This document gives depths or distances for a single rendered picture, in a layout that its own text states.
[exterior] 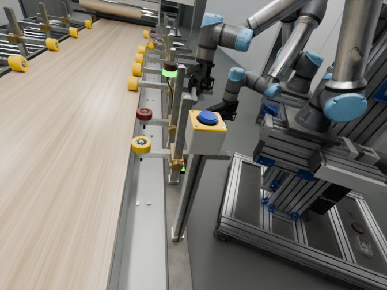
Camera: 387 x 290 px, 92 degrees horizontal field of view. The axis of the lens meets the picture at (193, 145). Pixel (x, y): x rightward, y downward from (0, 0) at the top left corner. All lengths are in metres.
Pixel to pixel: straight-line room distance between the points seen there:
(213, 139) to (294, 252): 1.28
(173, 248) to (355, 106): 0.79
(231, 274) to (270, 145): 0.94
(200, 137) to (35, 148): 0.64
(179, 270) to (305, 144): 0.77
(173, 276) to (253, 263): 0.99
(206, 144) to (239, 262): 1.31
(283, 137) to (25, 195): 1.00
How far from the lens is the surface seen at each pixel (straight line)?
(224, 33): 0.78
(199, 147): 0.39
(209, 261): 1.54
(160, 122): 1.02
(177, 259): 0.76
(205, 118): 0.37
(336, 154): 1.10
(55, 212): 0.65
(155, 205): 0.94
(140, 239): 0.87
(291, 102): 1.47
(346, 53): 0.80
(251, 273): 1.62
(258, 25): 0.89
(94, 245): 0.57
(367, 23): 0.79
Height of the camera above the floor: 1.42
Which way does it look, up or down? 38 degrees down
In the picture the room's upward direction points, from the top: 13 degrees clockwise
